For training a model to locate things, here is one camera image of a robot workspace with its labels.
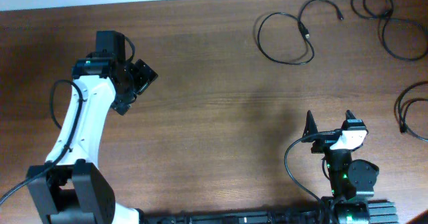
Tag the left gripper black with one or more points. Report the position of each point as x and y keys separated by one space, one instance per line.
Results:
x=145 y=75

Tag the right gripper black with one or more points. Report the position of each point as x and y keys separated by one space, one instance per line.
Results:
x=324 y=143

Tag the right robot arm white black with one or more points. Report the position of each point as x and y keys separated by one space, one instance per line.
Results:
x=352 y=181

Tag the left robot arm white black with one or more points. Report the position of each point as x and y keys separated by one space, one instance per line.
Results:
x=69 y=187

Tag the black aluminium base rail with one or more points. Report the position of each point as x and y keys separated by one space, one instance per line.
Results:
x=267 y=216

